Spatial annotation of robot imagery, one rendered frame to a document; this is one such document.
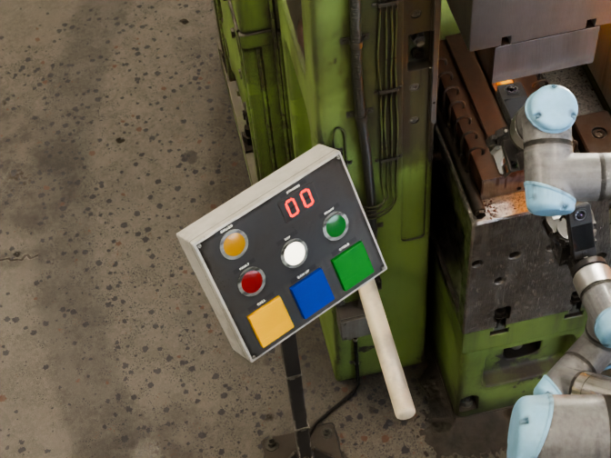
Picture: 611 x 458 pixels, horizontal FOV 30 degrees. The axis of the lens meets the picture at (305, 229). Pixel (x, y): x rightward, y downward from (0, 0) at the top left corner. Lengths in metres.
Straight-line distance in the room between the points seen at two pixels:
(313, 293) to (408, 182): 0.48
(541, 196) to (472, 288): 0.88
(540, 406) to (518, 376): 1.41
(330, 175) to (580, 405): 0.72
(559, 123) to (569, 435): 0.47
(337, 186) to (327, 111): 0.21
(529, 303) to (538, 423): 1.10
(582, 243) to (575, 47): 0.37
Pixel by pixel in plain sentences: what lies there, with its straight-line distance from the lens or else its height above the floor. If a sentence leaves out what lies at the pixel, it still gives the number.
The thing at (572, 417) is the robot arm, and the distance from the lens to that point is 1.69.
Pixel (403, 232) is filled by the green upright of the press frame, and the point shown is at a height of 0.65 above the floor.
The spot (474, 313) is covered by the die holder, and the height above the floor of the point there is 0.55.
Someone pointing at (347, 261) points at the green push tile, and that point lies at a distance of 2.22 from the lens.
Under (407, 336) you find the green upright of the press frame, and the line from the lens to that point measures 3.12.
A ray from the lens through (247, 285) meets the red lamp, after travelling 2.13.
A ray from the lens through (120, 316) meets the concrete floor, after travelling 3.45.
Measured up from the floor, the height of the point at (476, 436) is 0.00.
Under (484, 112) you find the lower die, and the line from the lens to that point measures 2.51.
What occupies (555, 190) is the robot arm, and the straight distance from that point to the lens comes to 1.76.
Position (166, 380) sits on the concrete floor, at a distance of 3.31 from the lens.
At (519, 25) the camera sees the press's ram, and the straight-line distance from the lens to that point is 2.10.
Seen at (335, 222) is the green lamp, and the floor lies 1.10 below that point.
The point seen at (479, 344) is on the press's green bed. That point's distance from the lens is 2.86.
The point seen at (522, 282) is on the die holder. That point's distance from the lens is 2.66.
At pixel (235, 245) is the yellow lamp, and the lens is 2.09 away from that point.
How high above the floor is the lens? 2.85
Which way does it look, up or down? 53 degrees down
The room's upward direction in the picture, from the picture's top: 6 degrees counter-clockwise
